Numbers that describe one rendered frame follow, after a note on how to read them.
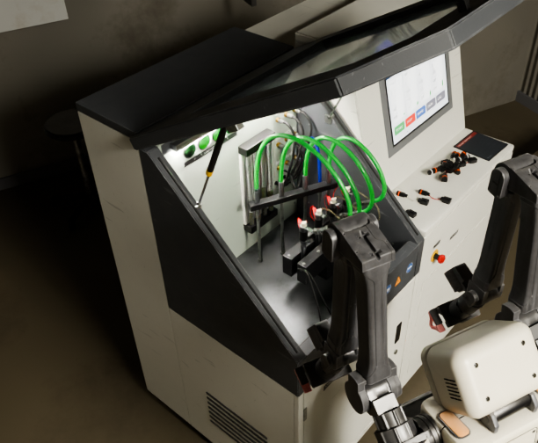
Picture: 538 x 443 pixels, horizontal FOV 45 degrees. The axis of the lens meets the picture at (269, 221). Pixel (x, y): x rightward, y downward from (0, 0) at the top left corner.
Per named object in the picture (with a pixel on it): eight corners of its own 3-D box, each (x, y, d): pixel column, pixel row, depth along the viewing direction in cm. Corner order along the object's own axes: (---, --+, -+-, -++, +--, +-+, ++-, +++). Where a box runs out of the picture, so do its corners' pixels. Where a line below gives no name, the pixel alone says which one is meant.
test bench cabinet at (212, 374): (298, 522, 244) (297, 398, 193) (192, 435, 274) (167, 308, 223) (398, 401, 284) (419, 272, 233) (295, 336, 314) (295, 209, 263)
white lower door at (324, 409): (303, 504, 238) (304, 395, 195) (299, 501, 239) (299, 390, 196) (398, 391, 275) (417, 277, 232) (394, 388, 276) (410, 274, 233)
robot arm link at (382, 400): (381, 423, 136) (402, 412, 138) (361, 376, 138) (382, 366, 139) (364, 422, 144) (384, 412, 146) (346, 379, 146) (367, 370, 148)
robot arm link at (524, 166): (537, 184, 131) (573, 170, 134) (490, 160, 141) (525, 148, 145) (516, 349, 154) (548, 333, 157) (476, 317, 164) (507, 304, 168)
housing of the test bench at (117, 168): (192, 434, 274) (134, 132, 178) (149, 398, 289) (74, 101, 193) (376, 259, 354) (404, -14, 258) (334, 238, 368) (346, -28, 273)
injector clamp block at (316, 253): (305, 300, 219) (306, 267, 209) (283, 286, 224) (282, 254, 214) (362, 248, 238) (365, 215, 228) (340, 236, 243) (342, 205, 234)
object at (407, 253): (306, 389, 196) (307, 356, 185) (295, 381, 198) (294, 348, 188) (413, 278, 231) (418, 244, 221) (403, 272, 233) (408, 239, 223)
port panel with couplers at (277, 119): (280, 185, 233) (279, 109, 213) (273, 181, 235) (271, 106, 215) (302, 168, 240) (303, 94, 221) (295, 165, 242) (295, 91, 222)
